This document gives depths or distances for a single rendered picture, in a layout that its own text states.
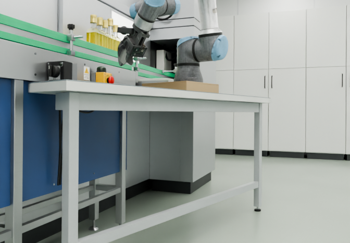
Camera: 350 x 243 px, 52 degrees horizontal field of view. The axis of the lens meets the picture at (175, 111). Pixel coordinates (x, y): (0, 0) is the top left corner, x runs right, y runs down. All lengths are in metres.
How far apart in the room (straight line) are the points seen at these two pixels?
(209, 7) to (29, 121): 0.94
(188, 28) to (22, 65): 1.79
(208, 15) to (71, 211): 1.05
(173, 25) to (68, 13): 1.13
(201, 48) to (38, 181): 0.93
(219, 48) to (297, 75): 3.80
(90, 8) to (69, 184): 1.23
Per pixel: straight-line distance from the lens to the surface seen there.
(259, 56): 5.53
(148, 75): 2.47
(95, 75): 1.64
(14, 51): 1.32
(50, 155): 1.48
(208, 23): 1.73
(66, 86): 1.19
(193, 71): 1.77
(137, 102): 1.45
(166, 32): 2.95
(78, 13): 2.11
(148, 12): 1.40
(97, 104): 1.32
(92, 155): 1.71
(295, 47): 5.50
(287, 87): 5.44
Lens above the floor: 0.65
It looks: level
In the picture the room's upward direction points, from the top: straight up
